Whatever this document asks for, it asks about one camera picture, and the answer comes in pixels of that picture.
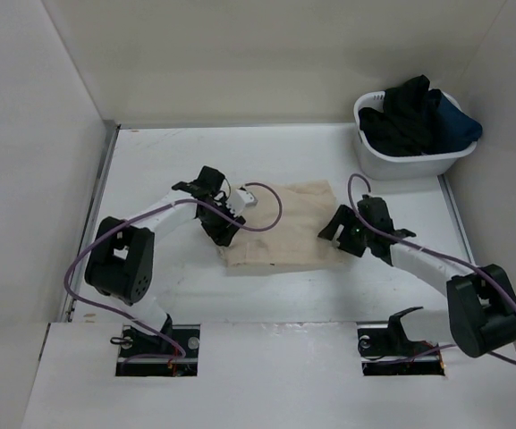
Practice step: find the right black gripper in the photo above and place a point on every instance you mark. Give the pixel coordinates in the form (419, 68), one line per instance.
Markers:
(346, 216)

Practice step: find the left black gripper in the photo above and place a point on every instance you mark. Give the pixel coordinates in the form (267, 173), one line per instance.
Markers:
(223, 234)

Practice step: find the beige trousers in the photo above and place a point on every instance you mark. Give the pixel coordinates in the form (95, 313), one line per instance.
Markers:
(303, 210)

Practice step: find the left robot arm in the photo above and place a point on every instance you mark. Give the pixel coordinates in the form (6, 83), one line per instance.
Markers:
(120, 266)

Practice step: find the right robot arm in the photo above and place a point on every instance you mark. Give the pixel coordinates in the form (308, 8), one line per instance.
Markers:
(481, 304)

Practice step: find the white laundry basket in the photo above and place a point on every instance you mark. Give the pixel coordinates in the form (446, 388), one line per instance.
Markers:
(390, 168)

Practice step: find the black garment in basket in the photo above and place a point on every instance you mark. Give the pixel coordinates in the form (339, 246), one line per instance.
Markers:
(400, 128)

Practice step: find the dark blue garment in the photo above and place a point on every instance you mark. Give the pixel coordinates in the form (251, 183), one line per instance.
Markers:
(452, 130)

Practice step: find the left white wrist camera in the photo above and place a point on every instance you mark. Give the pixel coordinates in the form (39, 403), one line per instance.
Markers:
(239, 200)

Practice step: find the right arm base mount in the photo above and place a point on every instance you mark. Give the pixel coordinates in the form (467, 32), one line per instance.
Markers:
(386, 353)

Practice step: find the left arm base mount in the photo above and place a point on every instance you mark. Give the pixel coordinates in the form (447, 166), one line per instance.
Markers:
(144, 355)

